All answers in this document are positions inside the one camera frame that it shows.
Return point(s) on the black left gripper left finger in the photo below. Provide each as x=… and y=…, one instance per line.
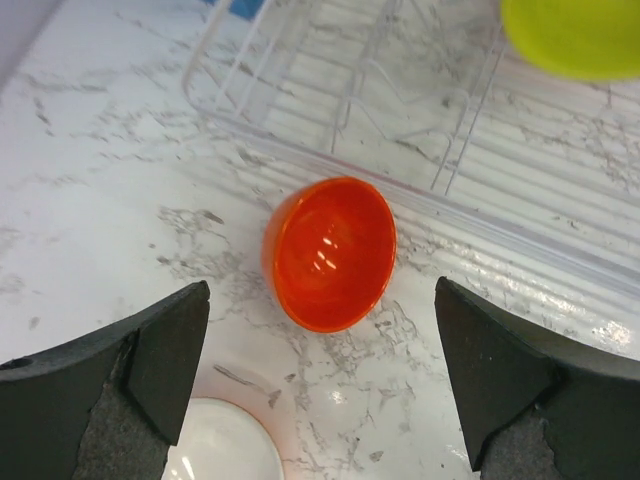
x=109, y=404

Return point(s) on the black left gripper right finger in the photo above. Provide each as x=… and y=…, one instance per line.
x=534, y=404

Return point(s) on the orange bowl white inside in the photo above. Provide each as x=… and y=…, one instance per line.
x=220, y=440

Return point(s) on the lime green plastic bowl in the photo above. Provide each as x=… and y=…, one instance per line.
x=582, y=40

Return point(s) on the white wire dish rack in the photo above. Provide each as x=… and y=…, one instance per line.
x=381, y=85

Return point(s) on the clear plastic drip tray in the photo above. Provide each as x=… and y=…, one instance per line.
x=545, y=168

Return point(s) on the blue shelf unit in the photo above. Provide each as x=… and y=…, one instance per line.
x=246, y=9

